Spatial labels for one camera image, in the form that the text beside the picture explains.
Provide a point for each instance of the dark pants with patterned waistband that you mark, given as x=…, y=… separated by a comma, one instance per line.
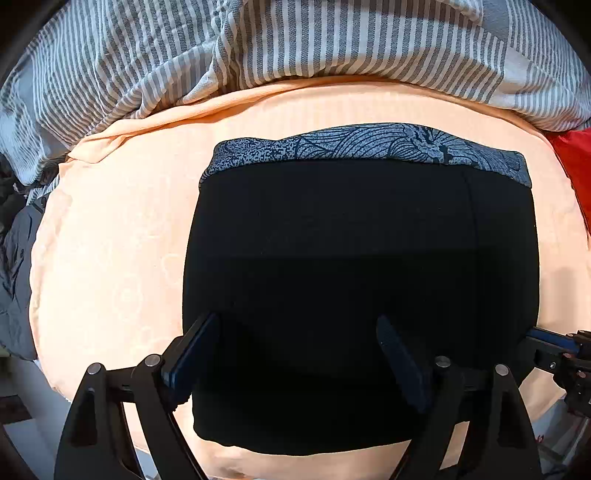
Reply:
x=346, y=254

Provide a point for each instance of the red cloth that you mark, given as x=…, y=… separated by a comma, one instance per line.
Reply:
x=577, y=161

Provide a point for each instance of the dark grey cloth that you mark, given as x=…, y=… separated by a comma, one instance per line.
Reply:
x=16, y=286

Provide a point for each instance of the grey white striped blanket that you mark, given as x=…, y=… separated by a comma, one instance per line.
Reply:
x=277, y=41

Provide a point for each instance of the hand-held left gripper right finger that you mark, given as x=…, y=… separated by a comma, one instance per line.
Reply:
x=400, y=364

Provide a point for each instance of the orange bed sheet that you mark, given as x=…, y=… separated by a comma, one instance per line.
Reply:
x=115, y=254

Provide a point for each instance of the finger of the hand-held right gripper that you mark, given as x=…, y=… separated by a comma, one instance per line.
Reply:
x=551, y=338

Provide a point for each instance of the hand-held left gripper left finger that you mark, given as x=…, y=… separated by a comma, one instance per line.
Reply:
x=198, y=350

